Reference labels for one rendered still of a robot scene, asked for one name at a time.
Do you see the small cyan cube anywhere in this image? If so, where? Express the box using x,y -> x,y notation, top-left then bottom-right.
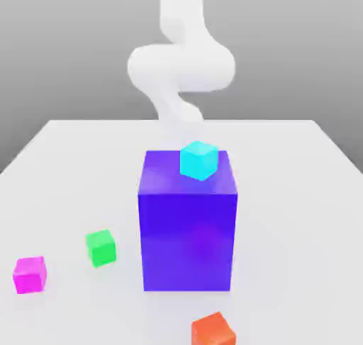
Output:
179,140 -> 220,182

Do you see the small green cube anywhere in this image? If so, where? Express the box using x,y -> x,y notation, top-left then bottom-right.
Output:
84,228 -> 118,268

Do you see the small orange cube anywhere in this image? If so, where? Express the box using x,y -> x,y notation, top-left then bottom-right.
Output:
190,311 -> 237,345

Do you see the small magenta cube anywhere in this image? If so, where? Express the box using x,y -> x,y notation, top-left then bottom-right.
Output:
12,255 -> 48,295

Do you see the large purple box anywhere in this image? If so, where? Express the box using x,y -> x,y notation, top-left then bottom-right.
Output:
137,149 -> 239,293

